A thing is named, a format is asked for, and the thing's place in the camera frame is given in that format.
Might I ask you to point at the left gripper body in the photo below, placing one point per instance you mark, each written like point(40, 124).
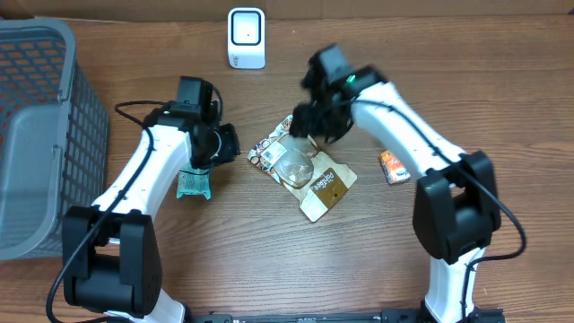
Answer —
point(223, 146)

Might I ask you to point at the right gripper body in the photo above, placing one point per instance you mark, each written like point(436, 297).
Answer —
point(321, 121)

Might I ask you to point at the teal snack packet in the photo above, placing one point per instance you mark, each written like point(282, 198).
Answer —
point(194, 182)

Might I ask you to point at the beige powder pouch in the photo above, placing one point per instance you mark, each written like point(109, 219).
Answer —
point(296, 163)

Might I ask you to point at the orange tissue packet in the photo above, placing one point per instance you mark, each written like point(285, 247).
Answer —
point(394, 170)

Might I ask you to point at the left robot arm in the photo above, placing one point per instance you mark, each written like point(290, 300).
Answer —
point(111, 260)

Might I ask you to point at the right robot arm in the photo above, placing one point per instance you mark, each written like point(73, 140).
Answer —
point(451, 219)

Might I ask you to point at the white barcode scanner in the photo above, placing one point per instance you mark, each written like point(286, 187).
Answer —
point(246, 38)

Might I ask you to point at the grey plastic mesh basket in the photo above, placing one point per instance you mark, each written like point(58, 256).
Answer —
point(54, 136)

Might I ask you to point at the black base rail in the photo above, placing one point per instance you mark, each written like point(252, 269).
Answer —
point(341, 318)

